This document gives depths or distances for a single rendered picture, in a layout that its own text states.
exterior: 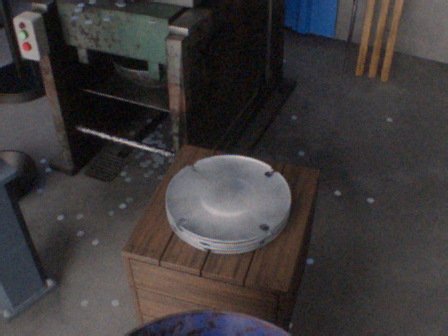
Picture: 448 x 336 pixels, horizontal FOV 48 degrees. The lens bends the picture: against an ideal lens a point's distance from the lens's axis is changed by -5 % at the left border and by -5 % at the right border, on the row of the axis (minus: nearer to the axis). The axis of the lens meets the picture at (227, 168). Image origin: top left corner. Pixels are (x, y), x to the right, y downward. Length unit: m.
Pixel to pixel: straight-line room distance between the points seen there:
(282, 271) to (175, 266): 0.23
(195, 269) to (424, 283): 0.77
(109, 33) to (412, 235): 1.13
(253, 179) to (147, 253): 0.31
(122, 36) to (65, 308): 0.80
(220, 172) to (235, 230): 0.20
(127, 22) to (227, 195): 0.59
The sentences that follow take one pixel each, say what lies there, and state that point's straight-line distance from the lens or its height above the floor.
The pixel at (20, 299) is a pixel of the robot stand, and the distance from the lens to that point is 1.55.
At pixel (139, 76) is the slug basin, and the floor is 0.38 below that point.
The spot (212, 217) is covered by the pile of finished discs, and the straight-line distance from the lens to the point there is 1.17.
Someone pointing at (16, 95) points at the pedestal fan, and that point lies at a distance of 2.44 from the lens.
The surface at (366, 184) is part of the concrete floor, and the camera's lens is 1.88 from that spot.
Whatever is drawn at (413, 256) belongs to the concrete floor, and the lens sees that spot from 1.69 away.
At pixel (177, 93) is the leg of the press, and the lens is 1.45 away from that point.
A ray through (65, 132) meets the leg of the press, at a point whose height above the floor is 0.19.
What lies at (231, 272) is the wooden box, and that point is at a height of 0.35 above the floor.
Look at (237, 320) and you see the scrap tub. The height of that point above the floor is 0.46.
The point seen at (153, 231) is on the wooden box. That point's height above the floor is 0.35.
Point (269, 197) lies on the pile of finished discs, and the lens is 1.21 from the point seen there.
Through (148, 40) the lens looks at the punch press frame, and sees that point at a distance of 1.49.
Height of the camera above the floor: 1.22
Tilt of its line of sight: 40 degrees down
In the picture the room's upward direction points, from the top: straight up
